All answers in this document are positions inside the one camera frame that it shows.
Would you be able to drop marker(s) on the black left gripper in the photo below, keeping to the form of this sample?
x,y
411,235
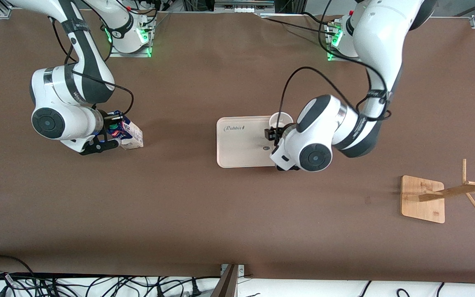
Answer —
x,y
277,133

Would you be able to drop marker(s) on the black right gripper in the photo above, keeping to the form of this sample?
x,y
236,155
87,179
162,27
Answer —
x,y
108,122

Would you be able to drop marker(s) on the blue milk carton green cap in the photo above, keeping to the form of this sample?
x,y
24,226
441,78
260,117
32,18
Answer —
x,y
132,138

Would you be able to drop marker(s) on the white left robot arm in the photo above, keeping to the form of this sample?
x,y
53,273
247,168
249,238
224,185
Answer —
x,y
369,37

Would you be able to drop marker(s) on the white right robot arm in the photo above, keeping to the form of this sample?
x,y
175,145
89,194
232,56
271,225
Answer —
x,y
52,123

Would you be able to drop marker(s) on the cream rabbit print tray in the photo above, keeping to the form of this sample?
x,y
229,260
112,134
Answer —
x,y
241,144

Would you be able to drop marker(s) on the brown paper table cover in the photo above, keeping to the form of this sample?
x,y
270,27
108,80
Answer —
x,y
179,206

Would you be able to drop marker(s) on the wooden mug stand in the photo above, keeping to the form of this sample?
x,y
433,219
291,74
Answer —
x,y
423,206

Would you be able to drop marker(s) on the black power plug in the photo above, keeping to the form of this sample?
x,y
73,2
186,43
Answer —
x,y
196,291

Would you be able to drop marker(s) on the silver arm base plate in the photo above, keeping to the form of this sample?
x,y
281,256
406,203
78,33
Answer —
x,y
118,54
330,55

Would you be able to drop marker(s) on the aluminium frame rail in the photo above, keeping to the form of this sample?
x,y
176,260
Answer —
x,y
243,5

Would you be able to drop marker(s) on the silver pole bracket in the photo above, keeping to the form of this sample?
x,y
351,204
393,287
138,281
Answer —
x,y
241,270

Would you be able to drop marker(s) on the dark metal camera pole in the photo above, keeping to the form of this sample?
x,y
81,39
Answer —
x,y
227,284

